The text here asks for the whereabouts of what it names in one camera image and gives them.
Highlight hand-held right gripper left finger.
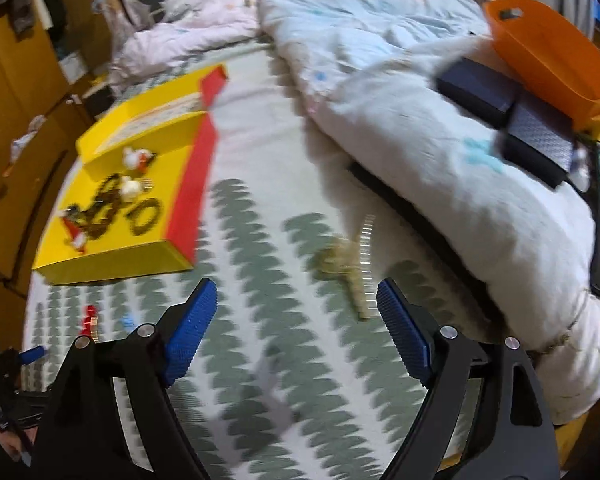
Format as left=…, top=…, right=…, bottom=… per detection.
left=30, top=277, right=218, bottom=480

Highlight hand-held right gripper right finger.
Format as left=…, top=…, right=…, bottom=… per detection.
left=376, top=277, right=561, bottom=480

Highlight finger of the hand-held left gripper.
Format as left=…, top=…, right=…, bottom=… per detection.
left=17, top=346, right=48, bottom=366

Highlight gold hair comb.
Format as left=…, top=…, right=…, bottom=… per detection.
left=317, top=215, right=381, bottom=321

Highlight red knobbly toy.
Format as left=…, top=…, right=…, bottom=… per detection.
left=81, top=305, right=101, bottom=339

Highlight yellow cardboard box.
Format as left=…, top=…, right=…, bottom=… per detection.
left=31, top=64, right=229, bottom=287

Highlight black bead bracelet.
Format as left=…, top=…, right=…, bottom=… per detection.
left=127, top=197, right=162, bottom=236

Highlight red santa hat hair clip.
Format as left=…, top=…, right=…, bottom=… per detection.
left=60, top=210, right=89, bottom=254

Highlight white ornament hair clip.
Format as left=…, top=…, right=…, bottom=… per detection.
left=121, top=147, right=154, bottom=169
left=120, top=177, right=154, bottom=199

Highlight brown seed bead bracelet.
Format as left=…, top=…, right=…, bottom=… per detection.
left=82, top=172, right=129, bottom=239

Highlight leaf print bed sheet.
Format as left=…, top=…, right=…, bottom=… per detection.
left=22, top=42, right=486, bottom=480

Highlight white plastic bag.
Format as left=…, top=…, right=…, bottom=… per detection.
left=9, top=115, right=49, bottom=162

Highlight dark blue patterned gift box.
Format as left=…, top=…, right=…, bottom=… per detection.
left=500, top=95, right=579, bottom=189

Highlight wooden wardrobe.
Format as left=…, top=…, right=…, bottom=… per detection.
left=0, top=0, right=112, bottom=296

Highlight white and dark nightstand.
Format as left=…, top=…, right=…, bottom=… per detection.
left=67, top=77, right=114, bottom=117

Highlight light blue quilt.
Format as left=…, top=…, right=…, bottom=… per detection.
left=250, top=0, right=600, bottom=426

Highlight pink quilt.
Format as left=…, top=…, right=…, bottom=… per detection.
left=111, top=0, right=262, bottom=92

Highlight orange plastic basket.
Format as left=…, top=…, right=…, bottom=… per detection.
left=484, top=0, right=600, bottom=129

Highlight dark hanging clothes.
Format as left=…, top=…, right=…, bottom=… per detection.
left=0, top=0, right=69, bottom=42

